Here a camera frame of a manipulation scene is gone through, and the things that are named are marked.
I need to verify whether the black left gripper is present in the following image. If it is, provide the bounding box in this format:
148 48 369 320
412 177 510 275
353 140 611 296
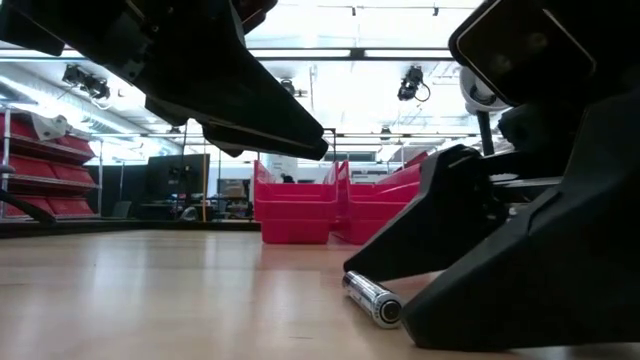
0 0 330 162

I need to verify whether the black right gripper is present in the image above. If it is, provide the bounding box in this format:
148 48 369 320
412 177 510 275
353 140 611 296
342 63 640 351

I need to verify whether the red plastic bin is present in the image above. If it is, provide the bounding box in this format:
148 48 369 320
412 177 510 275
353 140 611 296
332 151 422 246
253 159 340 245

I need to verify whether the silver AAA battery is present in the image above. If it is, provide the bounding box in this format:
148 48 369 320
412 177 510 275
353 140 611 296
341 269 404 331

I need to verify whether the white round column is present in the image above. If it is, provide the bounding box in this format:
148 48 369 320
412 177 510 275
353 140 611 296
264 153 300 181

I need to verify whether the black overhead light bar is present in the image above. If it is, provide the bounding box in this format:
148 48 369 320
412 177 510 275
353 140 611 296
0 44 454 63

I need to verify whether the black monitor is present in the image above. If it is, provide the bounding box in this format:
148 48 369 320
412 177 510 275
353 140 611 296
145 153 211 201

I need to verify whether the white desk lamp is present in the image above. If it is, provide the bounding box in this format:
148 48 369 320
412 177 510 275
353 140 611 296
458 66 510 157

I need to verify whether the white plastic part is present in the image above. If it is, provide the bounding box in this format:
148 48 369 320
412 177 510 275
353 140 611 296
30 112 75 143

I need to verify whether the red bin storage rack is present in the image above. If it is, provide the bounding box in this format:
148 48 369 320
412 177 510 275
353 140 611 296
0 107 101 224

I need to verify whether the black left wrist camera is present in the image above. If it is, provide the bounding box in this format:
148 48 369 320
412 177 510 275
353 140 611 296
230 0 279 35

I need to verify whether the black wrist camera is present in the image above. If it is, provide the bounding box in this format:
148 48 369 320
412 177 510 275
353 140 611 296
448 0 599 107
230 0 279 35

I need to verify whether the black aluminium table frame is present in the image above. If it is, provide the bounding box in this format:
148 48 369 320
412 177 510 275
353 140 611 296
0 218 261 239

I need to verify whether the black ceiling camera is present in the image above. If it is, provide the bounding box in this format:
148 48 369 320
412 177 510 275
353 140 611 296
61 63 112 101
397 64 432 104

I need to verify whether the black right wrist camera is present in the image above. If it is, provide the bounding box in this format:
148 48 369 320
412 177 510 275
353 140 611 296
448 0 599 107

